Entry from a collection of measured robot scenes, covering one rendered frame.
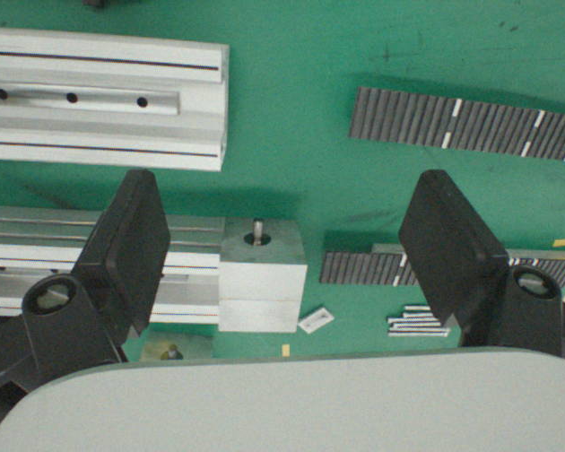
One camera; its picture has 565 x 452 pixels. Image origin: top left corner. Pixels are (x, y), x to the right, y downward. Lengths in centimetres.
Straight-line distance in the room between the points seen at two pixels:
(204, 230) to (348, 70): 23
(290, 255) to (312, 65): 20
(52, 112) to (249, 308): 27
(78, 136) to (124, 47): 8
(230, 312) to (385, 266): 21
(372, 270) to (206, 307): 21
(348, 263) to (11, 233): 38
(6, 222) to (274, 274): 30
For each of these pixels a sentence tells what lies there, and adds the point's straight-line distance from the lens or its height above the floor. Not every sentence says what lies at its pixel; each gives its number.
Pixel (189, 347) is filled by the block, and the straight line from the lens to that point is 53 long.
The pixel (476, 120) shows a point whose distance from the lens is 40.
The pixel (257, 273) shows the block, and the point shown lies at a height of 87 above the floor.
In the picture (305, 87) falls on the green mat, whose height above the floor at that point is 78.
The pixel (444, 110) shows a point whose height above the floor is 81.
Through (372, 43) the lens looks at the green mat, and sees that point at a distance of 38.
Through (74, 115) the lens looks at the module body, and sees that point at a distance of 36.
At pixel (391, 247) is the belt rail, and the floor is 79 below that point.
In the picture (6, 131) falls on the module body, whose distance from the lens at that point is 35.
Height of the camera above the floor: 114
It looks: 59 degrees down
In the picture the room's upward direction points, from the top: 172 degrees clockwise
